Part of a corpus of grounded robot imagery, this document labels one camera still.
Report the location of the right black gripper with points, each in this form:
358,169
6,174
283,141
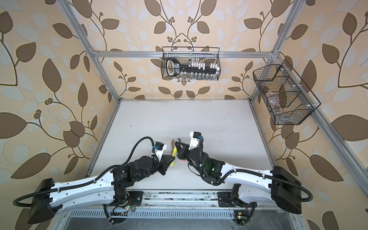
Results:
182,152

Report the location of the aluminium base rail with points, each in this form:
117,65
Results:
208,204

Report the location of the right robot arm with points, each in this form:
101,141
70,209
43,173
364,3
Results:
249,186

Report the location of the black wire basket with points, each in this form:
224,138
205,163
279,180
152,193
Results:
203,54
287,97

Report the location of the right black wire basket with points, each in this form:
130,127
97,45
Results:
287,97

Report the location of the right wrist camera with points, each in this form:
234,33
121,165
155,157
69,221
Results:
195,140

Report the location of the black socket rail tool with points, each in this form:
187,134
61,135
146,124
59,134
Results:
190,68

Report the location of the rear black wire basket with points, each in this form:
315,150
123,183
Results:
203,54

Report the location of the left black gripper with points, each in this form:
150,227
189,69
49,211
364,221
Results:
163,166

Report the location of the yellow highlighter marker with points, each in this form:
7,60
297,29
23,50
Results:
174,152

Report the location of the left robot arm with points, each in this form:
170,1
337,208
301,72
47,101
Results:
108,189

